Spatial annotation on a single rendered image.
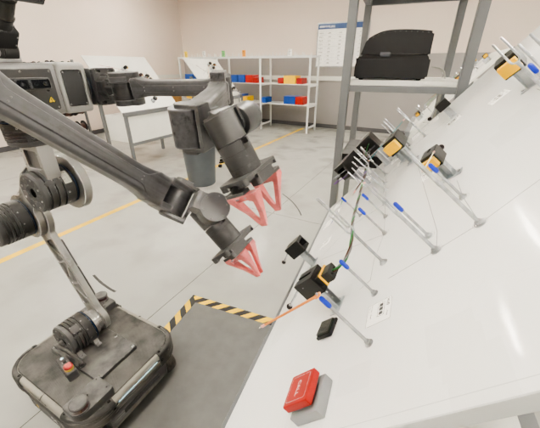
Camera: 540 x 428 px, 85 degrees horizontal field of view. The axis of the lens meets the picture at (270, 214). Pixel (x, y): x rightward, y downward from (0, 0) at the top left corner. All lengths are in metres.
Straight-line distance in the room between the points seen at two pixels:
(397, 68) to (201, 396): 1.81
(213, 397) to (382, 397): 1.45
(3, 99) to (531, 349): 0.66
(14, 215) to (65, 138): 1.17
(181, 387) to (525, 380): 1.68
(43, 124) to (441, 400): 0.60
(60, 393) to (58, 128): 1.37
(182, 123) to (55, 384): 1.48
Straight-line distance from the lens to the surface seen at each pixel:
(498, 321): 0.38
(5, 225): 1.69
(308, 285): 0.60
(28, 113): 0.56
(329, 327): 0.59
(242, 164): 0.50
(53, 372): 1.86
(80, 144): 0.57
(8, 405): 2.19
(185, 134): 0.54
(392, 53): 1.51
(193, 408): 1.79
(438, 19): 8.05
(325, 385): 0.49
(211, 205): 0.57
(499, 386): 0.34
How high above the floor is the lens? 1.52
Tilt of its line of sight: 27 degrees down
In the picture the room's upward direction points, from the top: straight up
